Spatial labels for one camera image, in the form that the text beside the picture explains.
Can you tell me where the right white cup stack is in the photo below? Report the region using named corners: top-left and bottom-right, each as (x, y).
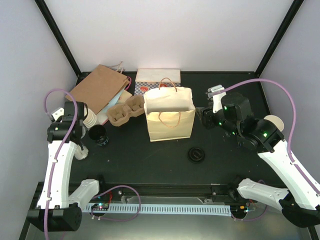
top-left (264, 115), bottom-right (285, 132)

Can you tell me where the brown kraft paper bag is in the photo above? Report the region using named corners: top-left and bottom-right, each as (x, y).
top-left (70, 64), bottom-right (129, 114)

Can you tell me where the left white cup stack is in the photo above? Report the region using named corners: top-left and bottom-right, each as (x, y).
top-left (83, 108), bottom-right (98, 130)

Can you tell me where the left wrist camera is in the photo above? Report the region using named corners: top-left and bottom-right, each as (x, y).
top-left (51, 107), bottom-right (64, 122)

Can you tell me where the blue checkered bakery bag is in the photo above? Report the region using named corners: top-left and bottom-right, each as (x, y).
top-left (134, 68), bottom-right (181, 95)

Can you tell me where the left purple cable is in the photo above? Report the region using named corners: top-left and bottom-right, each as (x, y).
top-left (43, 88), bottom-right (141, 240)

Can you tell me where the white cup stack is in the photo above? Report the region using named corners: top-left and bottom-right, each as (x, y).
top-left (83, 108), bottom-right (98, 130)
top-left (264, 115), bottom-right (285, 132)

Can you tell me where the left black frame post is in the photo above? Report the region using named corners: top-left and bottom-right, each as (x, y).
top-left (34, 0), bottom-right (82, 77)

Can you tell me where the black frame post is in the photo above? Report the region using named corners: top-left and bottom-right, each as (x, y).
top-left (34, 0), bottom-right (82, 77)
top-left (255, 0), bottom-right (304, 77)

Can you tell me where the cream paper bag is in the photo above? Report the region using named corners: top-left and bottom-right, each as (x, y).
top-left (143, 77), bottom-right (196, 142)

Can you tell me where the purple cable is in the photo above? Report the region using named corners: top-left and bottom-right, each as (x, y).
top-left (212, 78), bottom-right (320, 222)
top-left (43, 88), bottom-right (141, 240)

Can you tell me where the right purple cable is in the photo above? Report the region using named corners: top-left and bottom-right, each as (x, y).
top-left (212, 78), bottom-right (320, 222)

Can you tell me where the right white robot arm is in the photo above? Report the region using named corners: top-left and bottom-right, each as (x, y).
top-left (196, 90), bottom-right (320, 228)

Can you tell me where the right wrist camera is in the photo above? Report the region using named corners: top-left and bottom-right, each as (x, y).
top-left (206, 84), bottom-right (226, 114)

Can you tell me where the light blue paper bag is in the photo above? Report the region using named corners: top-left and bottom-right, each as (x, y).
top-left (109, 89), bottom-right (133, 105)

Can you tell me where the crumpled white paper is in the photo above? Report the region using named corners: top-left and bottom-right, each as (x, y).
top-left (74, 145), bottom-right (89, 160)

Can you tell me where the right black frame post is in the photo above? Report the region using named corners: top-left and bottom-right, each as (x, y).
top-left (255, 0), bottom-right (304, 77)

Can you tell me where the light blue cable duct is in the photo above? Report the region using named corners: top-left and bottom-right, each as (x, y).
top-left (82, 203), bottom-right (232, 217)

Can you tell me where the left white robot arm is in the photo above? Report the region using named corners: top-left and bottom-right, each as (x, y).
top-left (27, 101), bottom-right (108, 232)

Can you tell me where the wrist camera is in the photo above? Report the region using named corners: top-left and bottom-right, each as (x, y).
top-left (51, 107), bottom-right (64, 122)
top-left (206, 84), bottom-right (226, 114)

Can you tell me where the small green circuit board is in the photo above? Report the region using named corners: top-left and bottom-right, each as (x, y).
top-left (90, 203), bottom-right (110, 211)

